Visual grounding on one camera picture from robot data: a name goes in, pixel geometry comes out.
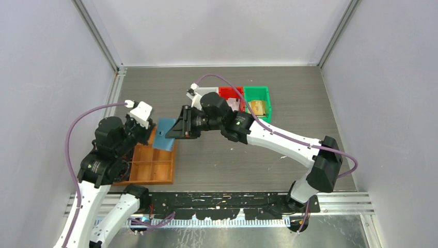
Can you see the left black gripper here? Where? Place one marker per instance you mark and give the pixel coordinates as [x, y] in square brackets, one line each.
[145, 132]

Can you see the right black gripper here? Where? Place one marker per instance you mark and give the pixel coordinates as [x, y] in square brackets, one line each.
[184, 127]

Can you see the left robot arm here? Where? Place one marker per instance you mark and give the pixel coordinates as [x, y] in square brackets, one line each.
[114, 139]

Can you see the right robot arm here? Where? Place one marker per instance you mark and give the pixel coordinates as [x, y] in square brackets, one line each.
[211, 112]

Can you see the pink white cards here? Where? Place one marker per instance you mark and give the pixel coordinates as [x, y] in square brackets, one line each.
[234, 103]

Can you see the gold cards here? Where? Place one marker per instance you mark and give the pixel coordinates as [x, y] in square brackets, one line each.
[258, 107]

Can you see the orange wooden divider tray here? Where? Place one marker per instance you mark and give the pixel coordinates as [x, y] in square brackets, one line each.
[150, 166]

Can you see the white plastic bin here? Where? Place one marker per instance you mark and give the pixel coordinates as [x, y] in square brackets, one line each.
[205, 90]

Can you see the red plastic bin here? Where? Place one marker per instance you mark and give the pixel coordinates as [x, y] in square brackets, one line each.
[229, 92]

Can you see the green plastic bin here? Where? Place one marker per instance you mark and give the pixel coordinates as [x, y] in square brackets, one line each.
[258, 98]

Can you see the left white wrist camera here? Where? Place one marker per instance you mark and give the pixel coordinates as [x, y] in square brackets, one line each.
[141, 113]

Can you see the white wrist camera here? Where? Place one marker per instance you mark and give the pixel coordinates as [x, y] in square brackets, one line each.
[194, 96]
[141, 113]

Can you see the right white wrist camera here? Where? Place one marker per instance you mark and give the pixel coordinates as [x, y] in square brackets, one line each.
[194, 96]

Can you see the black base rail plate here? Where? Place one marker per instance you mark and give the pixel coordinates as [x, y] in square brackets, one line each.
[219, 205]

